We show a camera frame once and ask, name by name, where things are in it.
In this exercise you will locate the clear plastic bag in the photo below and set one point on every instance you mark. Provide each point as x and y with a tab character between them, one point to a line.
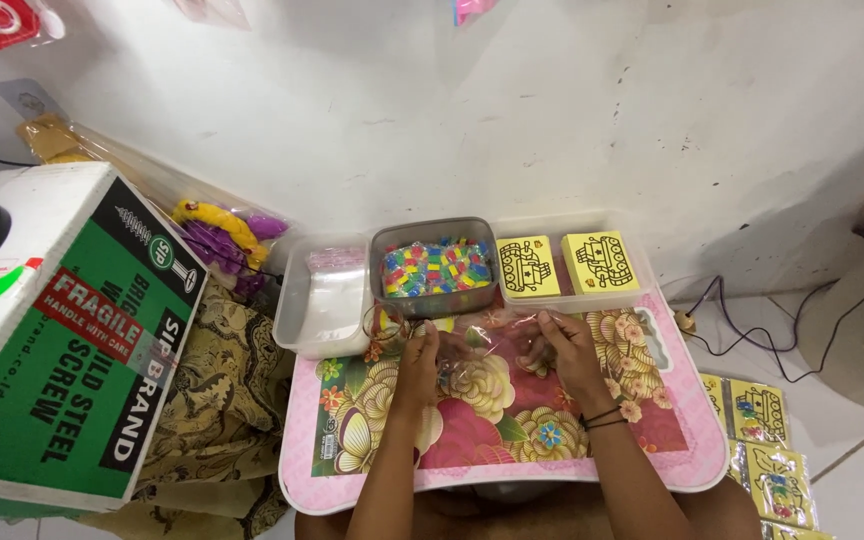
488	341

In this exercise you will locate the person's right fingers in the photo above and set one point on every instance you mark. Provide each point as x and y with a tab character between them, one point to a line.
550	330

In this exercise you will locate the heap of colourful small packets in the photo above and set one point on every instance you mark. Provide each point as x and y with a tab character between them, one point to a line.
436	268

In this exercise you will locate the wide clear plastic tub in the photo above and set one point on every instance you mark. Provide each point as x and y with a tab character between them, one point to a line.
649	281

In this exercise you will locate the grey plastic tub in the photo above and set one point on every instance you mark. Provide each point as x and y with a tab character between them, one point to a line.
432	304

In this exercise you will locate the clear packet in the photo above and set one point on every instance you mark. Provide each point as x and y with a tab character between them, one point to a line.
211	11

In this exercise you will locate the pink floral lap table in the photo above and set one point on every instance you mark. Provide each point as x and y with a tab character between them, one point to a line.
492	450

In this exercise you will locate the person's left hand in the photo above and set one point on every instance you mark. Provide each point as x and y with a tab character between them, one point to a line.
418	371

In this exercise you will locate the black wrist bands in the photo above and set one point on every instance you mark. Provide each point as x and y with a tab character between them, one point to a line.
603	418

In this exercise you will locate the beige sack with toys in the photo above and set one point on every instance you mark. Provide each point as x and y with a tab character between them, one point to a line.
863	330

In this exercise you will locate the person's right hand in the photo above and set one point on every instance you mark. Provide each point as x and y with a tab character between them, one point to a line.
573	360

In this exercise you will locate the pink packet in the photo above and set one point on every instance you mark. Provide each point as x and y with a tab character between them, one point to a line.
472	7

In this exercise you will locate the stack of yellow tank cards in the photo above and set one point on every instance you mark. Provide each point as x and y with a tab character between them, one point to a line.
527	268
599	262

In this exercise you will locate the small clear glass cup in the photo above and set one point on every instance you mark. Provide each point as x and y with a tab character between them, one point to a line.
385	328

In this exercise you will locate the pile of clear zip bags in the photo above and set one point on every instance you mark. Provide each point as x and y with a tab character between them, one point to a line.
334	289

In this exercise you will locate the green white cardboard box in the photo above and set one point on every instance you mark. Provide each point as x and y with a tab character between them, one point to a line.
79	337

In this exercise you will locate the brown batik cloth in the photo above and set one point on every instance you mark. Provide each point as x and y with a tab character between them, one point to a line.
214	420

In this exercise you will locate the person's legs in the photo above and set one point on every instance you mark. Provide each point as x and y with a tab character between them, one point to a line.
522	517

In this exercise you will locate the bag of yellow purple toys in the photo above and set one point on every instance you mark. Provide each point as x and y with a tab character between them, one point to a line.
214	232

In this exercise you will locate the person's left fingers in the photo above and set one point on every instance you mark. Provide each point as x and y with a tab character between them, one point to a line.
426	336

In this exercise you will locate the clear wall hook plate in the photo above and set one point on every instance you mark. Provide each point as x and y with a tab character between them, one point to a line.
27	99

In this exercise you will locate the wooden plug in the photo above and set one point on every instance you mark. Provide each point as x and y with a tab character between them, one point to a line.
685	322

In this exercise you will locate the packed yellow tank card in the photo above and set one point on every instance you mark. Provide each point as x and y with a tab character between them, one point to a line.
758	411

